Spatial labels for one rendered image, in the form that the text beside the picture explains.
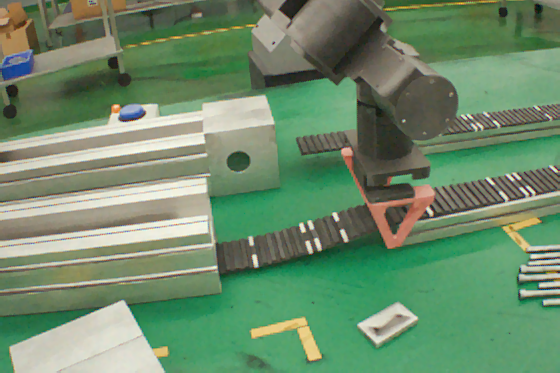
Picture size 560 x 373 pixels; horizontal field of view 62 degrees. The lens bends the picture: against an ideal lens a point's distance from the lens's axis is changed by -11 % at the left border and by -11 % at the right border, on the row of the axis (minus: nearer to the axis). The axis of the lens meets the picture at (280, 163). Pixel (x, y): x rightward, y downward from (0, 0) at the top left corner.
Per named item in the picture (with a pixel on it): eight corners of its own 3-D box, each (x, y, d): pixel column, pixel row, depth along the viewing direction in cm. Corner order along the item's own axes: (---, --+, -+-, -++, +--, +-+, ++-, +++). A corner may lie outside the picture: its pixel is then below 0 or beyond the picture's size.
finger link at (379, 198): (368, 265, 51) (369, 186, 47) (352, 226, 57) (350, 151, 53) (430, 253, 51) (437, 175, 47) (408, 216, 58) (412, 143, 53)
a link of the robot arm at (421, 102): (344, -30, 45) (283, 40, 47) (391, -12, 34) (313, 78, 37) (426, 49, 50) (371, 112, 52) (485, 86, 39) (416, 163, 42)
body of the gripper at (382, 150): (368, 192, 48) (367, 119, 45) (343, 145, 57) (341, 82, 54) (431, 182, 48) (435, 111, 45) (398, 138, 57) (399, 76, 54)
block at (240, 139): (269, 146, 80) (263, 89, 75) (280, 187, 69) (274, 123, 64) (211, 154, 79) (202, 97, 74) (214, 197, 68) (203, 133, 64)
